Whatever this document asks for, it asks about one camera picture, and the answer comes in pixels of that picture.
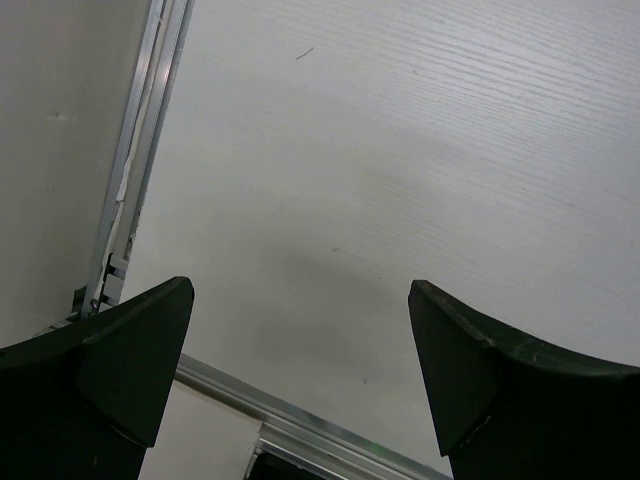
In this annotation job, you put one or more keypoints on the aluminium front frame rail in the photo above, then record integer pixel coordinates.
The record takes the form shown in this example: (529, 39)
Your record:
(292, 434)

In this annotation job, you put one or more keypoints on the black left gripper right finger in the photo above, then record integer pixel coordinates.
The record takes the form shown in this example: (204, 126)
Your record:
(508, 405)

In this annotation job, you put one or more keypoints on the aluminium side frame rail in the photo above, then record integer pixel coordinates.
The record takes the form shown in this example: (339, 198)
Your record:
(155, 72)

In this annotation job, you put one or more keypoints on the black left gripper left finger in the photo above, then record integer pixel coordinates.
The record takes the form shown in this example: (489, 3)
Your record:
(86, 401)

